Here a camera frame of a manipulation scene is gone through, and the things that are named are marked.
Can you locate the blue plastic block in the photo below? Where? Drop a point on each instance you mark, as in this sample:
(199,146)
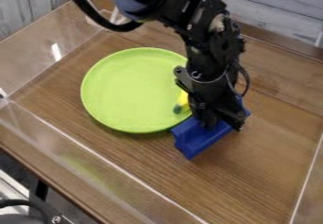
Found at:
(193,138)

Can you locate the green plate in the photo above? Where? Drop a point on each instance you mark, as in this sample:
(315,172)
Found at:
(129,91)

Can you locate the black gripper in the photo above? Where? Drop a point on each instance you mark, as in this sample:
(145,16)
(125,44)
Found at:
(215,84)

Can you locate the clear acrylic front wall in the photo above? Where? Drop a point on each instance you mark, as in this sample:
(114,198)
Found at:
(113,195)

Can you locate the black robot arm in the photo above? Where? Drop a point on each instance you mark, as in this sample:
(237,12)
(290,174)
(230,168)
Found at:
(214,46)

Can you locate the yellow toy banana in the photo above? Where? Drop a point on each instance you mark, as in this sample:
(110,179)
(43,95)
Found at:
(182,104)

